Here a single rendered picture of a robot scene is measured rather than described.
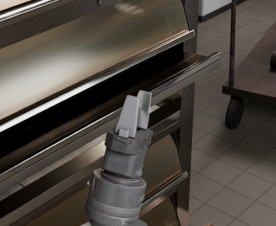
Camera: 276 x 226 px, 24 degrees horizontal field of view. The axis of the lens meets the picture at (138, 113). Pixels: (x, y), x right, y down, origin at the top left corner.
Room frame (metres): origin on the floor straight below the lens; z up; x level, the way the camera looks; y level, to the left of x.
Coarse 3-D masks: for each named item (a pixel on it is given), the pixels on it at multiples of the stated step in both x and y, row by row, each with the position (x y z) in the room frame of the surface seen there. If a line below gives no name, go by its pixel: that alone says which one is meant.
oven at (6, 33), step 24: (72, 0) 1.50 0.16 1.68; (96, 0) 1.56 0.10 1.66; (120, 0) 1.63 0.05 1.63; (192, 0) 1.87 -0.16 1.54; (0, 24) 1.33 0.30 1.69; (24, 24) 1.39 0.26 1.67; (48, 24) 1.44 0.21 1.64; (192, 24) 1.87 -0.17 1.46; (0, 48) 1.33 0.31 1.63; (192, 48) 1.87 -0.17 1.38; (168, 96) 1.87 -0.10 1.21; (192, 96) 1.88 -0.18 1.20; (192, 120) 1.89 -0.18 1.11; (72, 192) 1.47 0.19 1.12; (168, 192) 1.80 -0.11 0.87
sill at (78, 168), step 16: (160, 112) 1.82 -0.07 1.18; (176, 112) 1.82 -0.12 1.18; (160, 128) 1.76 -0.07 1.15; (80, 160) 1.55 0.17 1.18; (96, 160) 1.55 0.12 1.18; (48, 176) 1.47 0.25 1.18; (64, 176) 1.47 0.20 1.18; (80, 176) 1.50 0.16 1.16; (16, 192) 1.40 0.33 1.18; (32, 192) 1.40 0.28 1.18; (48, 192) 1.41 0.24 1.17; (0, 208) 1.33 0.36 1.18; (16, 208) 1.33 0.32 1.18; (32, 208) 1.36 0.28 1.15; (0, 224) 1.29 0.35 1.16
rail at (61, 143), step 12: (204, 60) 1.69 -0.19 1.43; (216, 60) 1.72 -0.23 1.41; (180, 72) 1.61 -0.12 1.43; (192, 72) 1.63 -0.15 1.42; (156, 84) 1.54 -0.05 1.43; (168, 84) 1.56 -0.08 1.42; (120, 108) 1.42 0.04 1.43; (96, 120) 1.36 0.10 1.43; (108, 120) 1.38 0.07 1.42; (72, 132) 1.30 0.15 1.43; (84, 132) 1.32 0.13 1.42; (48, 144) 1.25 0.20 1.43; (60, 144) 1.26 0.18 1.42; (24, 156) 1.20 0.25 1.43; (36, 156) 1.21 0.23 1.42; (12, 168) 1.16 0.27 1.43; (24, 168) 1.18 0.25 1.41; (0, 180) 1.13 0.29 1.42
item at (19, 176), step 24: (144, 72) 1.69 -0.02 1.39; (168, 72) 1.67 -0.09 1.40; (96, 96) 1.54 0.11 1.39; (120, 96) 1.53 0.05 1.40; (48, 120) 1.42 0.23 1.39; (72, 120) 1.41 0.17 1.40; (0, 144) 1.31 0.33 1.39; (24, 144) 1.30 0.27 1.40; (72, 144) 1.29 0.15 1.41; (0, 168) 1.19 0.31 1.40; (0, 192) 1.12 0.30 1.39
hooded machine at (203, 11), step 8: (200, 0) 5.38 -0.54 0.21; (208, 0) 5.41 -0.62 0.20; (216, 0) 5.51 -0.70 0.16; (224, 0) 5.61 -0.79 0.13; (240, 0) 5.89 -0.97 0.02; (200, 8) 5.37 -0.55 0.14; (208, 8) 5.42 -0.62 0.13; (216, 8) 5.51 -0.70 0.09; (224, 8) 5.69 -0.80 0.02; (200, 16) 5.42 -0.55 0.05; (208, 16) 5.50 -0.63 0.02
